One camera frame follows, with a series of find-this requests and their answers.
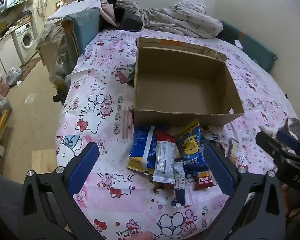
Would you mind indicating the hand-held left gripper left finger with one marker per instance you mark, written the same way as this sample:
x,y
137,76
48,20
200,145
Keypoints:
x,y
83,170

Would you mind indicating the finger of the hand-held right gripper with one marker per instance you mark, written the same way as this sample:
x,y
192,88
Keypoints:
x,y
288,138
270,145

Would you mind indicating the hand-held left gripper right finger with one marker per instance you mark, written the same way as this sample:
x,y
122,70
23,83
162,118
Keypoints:
x,y
220,170

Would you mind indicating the white red cartoon snack packet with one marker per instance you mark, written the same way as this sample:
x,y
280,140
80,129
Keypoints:
x,y
202,180

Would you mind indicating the beige patterned snack packet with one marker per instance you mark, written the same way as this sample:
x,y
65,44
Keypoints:
x,y
233,152

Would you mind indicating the yellow blue cartoon snack packet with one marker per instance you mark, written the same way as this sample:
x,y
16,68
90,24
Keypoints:
x,y
190,145

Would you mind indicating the white snack bar red end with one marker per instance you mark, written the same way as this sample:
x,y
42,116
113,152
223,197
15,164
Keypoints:
x,y
162,160

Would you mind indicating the blue snack packet white stripe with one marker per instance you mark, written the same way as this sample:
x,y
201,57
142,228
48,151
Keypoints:
x,y
140,142

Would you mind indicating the person's right hand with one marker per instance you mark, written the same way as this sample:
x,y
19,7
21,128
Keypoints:
x,y
288,202

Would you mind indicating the grey white cat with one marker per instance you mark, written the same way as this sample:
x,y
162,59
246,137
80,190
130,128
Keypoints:
x,y
293,128

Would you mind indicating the wooden board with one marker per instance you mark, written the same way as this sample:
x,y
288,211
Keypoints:
x,y
43,160

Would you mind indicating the pink cartoon printed bedsheet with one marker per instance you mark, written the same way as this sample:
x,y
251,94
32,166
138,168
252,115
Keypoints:
x,y
102,105

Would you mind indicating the person's dark grey clothing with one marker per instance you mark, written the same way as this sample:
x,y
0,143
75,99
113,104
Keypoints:
x,y
5,205

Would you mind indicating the teal mattress edge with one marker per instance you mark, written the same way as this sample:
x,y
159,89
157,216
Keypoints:
x,y
255,47

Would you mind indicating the clear plastic bag clutter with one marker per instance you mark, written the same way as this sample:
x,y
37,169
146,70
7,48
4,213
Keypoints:
x,y
60,72

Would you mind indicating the dark cloth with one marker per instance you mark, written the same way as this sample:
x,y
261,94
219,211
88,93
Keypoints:
x,y
132,75

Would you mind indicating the white plastic bag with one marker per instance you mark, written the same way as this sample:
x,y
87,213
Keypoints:
x,y
13,76

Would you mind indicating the cardboard box with lace cloth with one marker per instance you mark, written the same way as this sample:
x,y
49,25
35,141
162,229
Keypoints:
x,y
48,40

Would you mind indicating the white washing machine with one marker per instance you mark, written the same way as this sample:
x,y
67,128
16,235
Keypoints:
x,y
25,41

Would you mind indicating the white kitchen cabinets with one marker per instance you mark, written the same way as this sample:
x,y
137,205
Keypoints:
x,y
1,55

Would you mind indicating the white floral duvet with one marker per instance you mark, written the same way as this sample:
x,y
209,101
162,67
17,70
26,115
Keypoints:
x,y
180,17

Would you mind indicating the pink cloth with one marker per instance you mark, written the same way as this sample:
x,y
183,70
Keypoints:
x,y
108,12

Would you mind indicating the white flat board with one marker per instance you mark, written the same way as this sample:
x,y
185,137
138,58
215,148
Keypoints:
x,y
75,8

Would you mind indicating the white hanging towel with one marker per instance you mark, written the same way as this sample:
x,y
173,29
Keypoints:
x,y
41,3

